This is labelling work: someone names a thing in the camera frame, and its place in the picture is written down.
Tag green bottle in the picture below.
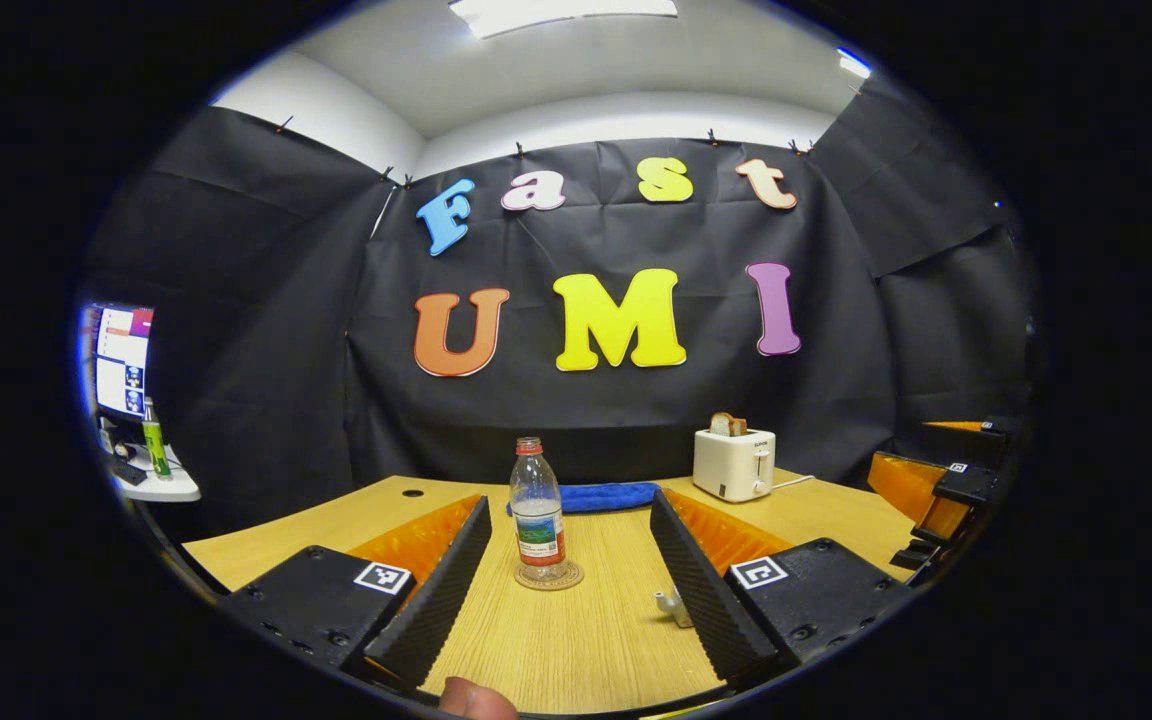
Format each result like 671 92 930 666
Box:
141 397 173 481

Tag black backdrop cloth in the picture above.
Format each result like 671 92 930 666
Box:
81 75 1037 541

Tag round wooden coaster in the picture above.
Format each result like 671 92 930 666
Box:
513 558 585 592

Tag white toaster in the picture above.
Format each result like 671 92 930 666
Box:
693 428 777 503

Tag clear plastic water bottle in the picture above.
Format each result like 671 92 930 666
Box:
509 436 567 586

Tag computer monitor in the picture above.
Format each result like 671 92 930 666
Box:
86 303 155 421

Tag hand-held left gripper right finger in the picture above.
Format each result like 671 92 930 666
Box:
648 489 915 686

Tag blue towel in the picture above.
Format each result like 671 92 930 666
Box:
506 482 662 515

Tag white ceramic teacup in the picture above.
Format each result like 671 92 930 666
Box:
652 588 694 629

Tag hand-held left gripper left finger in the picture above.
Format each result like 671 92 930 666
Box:
221 495 494 691

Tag white side table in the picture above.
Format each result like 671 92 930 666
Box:
106 445 203 504

